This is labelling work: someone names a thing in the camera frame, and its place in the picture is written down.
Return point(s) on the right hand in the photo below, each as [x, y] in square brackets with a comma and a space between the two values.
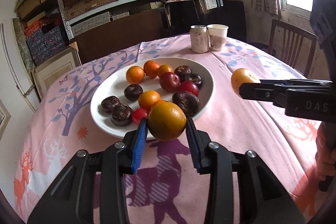
[325, 157]

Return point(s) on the large orange in pile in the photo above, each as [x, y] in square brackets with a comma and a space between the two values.
[156, 103]

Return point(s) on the large dark chestnut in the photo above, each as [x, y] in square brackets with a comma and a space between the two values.
[187, 102]

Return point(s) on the framed picture leaning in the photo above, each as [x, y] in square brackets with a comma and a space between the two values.
[45, 74]

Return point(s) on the dark chestnut far plate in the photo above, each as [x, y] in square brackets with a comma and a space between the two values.
[183, 71]

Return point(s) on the large yellow orange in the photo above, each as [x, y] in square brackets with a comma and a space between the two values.
[166, 122]

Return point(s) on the dark chestnut near plate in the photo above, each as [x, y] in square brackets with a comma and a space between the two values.
[195, 78]

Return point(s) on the dark chestnut in pile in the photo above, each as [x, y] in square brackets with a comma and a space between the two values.
[133, 92]

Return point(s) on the black glossy panel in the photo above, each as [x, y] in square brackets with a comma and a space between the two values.
[182, 15]

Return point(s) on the white oval plate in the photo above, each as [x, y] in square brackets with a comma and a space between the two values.
[116, 84]

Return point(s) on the white drink can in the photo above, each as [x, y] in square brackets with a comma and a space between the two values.
[199, 39]

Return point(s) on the stacked blue fabric boxes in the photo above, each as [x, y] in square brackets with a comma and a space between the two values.
[45, 37]

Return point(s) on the orange on plate far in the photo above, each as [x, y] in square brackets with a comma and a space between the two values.
[135, 75]

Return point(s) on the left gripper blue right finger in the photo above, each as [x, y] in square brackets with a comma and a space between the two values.
[195, 144]

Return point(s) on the yellow round fruit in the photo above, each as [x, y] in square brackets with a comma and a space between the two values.
[241, 76]

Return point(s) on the orange on plate front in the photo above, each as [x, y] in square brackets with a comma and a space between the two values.
[148, 98]

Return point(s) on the wooden chair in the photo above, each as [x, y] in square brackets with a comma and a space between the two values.
[292, 43]

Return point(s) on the dark chestnut plate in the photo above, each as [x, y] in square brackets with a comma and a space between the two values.
[195, 78]
[183, 71]

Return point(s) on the dark red plum right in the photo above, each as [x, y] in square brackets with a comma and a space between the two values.
[189, 86]

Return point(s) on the small red fruit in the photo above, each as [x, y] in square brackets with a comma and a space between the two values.
[138, 114]

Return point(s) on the white paper cup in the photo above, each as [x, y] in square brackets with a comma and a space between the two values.
[217, 36]

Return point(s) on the dark wooden cabinet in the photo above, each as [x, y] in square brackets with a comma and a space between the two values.
[120, 34]

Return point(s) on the pink patterned tablecloth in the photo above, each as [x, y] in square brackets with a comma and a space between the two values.
[167, 188]

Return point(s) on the larger orange on plate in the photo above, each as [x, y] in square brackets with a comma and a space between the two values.
[150, 68]

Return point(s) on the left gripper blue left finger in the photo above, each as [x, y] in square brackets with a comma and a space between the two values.
[138, 145]

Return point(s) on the small orange on plate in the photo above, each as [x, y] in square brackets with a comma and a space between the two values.
[164, 69]

